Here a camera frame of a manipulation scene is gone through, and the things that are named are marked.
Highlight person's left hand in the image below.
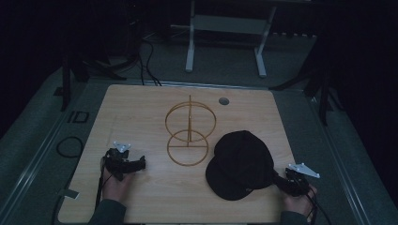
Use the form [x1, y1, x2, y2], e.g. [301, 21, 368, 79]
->
[100, 157, 136, 204]

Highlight hand-held gripper cable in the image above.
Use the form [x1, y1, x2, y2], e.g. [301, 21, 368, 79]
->
[305, 186, 333, 225]
[95, 157, 115, 208]

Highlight black floor cables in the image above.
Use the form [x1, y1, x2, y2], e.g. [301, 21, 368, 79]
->
[136, 37, 163, 87]

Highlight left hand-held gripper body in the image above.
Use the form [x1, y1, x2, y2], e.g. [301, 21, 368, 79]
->
[104, 141, 136, 182]

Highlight black baseball cap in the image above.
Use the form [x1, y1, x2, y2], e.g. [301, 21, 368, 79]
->
[205, 129, 277, 202]

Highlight white metal table frame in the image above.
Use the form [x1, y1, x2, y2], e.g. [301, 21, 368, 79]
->
[170, 0, 278, 79]

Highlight person's right hand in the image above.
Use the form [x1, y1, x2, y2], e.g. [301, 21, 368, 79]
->
[283, 185, 318, 218]

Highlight left hand-held gripper cable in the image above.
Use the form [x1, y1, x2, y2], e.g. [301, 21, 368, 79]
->
[95, 157, 115, 208]

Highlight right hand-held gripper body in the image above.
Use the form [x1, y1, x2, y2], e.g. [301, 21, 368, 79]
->
[283, 162, 321, 198]

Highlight wooden wire hat stand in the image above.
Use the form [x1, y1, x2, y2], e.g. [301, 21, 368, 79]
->
[164, 94, 218, 168]

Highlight right hand-held gripper cable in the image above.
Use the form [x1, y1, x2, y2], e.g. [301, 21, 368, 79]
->
[305, 186, 333, 225]

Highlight black tripod stand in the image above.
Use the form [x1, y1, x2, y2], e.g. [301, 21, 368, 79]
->
[268, 34, 346, 127]
[59, 18, 140, 113]

